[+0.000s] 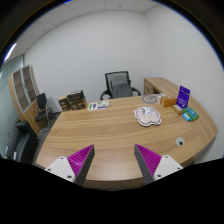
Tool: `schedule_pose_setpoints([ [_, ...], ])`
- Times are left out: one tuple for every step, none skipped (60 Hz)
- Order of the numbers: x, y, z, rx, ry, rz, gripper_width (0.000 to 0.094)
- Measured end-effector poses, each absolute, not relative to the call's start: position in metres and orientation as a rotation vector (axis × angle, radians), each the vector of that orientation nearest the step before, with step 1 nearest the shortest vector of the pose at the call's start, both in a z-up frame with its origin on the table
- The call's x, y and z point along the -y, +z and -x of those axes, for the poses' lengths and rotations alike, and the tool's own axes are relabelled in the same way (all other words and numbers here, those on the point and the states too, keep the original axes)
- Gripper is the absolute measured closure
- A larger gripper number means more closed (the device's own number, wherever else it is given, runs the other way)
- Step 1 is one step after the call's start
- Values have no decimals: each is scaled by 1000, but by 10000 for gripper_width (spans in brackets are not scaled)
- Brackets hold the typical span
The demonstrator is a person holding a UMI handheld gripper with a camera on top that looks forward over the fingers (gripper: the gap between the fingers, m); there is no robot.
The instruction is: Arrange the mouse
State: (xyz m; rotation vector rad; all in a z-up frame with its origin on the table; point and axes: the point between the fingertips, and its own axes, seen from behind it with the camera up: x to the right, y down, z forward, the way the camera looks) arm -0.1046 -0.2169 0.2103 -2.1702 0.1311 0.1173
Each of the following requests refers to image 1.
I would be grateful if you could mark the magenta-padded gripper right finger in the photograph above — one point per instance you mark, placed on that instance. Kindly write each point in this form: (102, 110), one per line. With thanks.
(166, 165)

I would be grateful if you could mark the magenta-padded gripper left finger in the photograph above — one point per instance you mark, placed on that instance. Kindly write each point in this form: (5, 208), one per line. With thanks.
(60, 166)

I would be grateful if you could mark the white blue yellow computer mouse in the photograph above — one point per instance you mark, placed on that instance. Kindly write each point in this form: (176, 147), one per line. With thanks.
(147, 112)

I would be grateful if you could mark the pink cloud-shaped mouse pad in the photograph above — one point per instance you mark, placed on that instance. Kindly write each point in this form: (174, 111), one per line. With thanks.
(146, 121)

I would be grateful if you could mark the black leather armchair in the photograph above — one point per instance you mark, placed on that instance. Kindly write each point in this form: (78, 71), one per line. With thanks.
(20, 143)

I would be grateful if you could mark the small blue box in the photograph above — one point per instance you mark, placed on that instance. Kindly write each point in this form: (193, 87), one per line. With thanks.
(186, 117)

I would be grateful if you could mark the small yellow box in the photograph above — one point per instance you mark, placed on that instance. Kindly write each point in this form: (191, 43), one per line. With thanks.
(177, 109)

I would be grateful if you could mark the small green box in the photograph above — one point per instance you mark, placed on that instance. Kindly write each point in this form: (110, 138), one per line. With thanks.
(192, 113)

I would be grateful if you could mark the tall brown cardboard box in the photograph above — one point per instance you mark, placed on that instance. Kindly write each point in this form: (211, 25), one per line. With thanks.
(63, 104)

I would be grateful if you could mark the orange cardboard box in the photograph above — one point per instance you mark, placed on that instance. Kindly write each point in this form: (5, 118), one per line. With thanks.
(168, 101)

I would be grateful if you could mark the black visitor chair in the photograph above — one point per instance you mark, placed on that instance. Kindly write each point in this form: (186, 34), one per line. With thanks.
(41, 105)

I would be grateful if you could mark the wide brown cardboard box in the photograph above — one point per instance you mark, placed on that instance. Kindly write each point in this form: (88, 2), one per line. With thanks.
(79, 105)

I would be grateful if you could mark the round grey desk pad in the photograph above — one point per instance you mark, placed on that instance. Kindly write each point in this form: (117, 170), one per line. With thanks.
(150, 99)

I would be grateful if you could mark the purple standing sign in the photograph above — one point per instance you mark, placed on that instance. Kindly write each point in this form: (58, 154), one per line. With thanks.
(183, 97)

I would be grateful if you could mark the white printed leaflet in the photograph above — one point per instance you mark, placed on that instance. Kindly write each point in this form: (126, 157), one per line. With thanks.
(98, 105)

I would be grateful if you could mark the dark printed cardboard box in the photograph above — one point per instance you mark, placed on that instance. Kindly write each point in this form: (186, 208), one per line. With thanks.
(76, 95)

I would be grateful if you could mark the wooden shelf cabinet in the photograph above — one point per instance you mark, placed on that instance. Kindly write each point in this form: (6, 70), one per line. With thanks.
(21, 96)

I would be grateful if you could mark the wooden side desk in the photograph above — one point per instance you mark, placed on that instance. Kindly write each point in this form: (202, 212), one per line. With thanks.
(161, 85)

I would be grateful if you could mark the grey mesh office chair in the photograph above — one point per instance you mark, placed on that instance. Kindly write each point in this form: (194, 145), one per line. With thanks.
(120, 86)

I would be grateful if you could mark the ceiling light panel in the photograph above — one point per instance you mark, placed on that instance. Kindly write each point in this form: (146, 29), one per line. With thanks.
(10, 52)

